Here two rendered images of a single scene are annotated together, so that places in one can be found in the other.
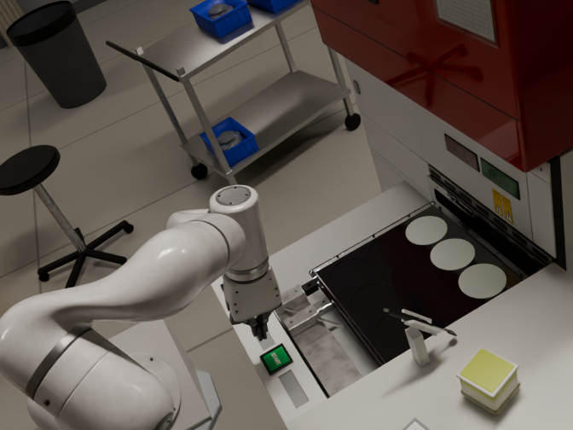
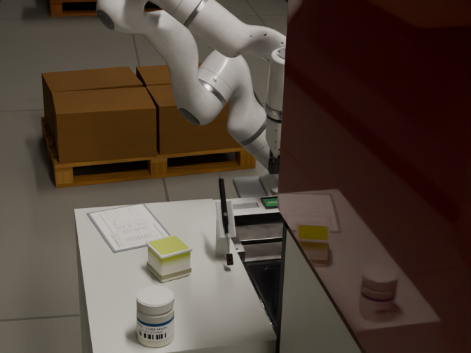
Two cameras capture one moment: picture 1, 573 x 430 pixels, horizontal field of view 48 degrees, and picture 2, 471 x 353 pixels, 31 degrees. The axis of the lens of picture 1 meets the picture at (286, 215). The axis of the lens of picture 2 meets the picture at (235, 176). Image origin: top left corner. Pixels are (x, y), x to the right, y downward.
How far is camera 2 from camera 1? 192 cm
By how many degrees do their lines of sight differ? 73
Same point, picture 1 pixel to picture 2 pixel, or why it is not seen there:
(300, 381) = (244, 209)
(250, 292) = (269, 123)
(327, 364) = (276, 248)
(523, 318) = (224, 304)
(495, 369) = (165, 247)
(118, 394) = not seen: outside the picture
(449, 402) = not seen: hidden behind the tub
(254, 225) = (273, 75)
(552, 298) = (234, 324)
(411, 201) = not seen: outside the picture
